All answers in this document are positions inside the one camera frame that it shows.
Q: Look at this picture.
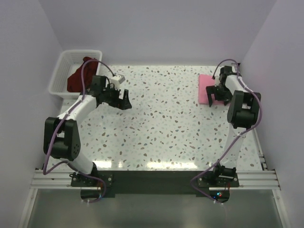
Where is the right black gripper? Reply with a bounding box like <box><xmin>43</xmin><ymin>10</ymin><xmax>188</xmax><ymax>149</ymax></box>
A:
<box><xmin>206</xmin><ymin>85</ymin><xmax>232</xmax><ymax>106</ymax></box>

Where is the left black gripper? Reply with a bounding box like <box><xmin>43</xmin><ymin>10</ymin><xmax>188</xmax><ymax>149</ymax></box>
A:
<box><xmin>102</xmin><ymin>85</ymin><xmax>132</xmax><ymax>110</ymax></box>

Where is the pink t-shirt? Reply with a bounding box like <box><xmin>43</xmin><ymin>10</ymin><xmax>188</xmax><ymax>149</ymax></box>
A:
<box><xmin>198</xmin><ymin>74</ymin><xmax>219</xmax><ymax>106</ymax></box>

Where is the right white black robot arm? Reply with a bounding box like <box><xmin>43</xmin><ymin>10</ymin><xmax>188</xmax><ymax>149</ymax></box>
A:
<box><xmin>202</xmin><ymin>66</ymin><xmax>261</xmax><ymax>187</ymax></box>

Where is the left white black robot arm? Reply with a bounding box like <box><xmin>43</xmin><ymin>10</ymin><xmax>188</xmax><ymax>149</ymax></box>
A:
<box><xmin>43</xmin><ymin>75</ymin><xmax>132</xmax><ymax>186</ymax></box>

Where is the dark red t-shirt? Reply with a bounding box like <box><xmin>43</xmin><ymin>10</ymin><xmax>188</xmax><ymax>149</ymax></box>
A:
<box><xmin>67</xmin><ymin>57</ymin><xmax>98</xmax><ymax>93</ymax></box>

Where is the white plastic laundry basket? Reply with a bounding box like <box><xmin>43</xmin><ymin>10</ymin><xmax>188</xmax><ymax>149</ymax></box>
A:
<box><xmin>48</xmin><ymin>49</ymin><xmax>103</xmax><ymax>100</ymax></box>

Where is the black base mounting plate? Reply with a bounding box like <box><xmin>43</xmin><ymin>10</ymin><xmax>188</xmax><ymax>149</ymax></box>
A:
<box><xmin>69</xmin><ymin>170</ymin><xmax>239</xmax><ymax>202</ymax></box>

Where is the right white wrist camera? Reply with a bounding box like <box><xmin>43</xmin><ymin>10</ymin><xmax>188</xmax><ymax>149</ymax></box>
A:
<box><xmin>214</xmin><ymin>76</ymin><xmax>221</xmax><ymax>86</ymax></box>

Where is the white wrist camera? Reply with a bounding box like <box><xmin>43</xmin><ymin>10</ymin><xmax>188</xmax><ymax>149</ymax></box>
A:
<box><xmin>214</xmin><ymin>76</ymin><xmax>221</xmax><ymax>86</ymax></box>
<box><xmin>110</xmin><ymin>75</ymin><xmax>125</xmax><ymax>88</ymax></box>

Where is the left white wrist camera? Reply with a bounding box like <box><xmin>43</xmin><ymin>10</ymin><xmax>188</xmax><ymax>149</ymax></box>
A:
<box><xmin>110</xmin><ymin>75</ymin><xmax>125</xmax><ymax>88</ymax></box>

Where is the aluminium right side rail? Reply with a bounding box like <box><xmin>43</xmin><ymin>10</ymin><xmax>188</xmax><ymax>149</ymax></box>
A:
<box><xmin>237</xmin><ymin>129</ymin><xmax>268</xmax><ymax>171</ymax></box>

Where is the aluminium rail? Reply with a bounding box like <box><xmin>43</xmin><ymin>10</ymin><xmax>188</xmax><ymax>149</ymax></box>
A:
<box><xmin>237</xmin><ymin>129</ymin><xmax>268</xmax><ymax>171</ymax></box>
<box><xmin>30</xmin><ymin>170</ymin><xmax>281</xmax><ymax>190</ymax></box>

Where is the aluminium front rail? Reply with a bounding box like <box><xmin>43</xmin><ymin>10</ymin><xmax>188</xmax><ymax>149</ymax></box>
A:
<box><xmin>30</xmin><ymin>170</ymin><xmax>281</xmax><ymax>190</ymax></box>

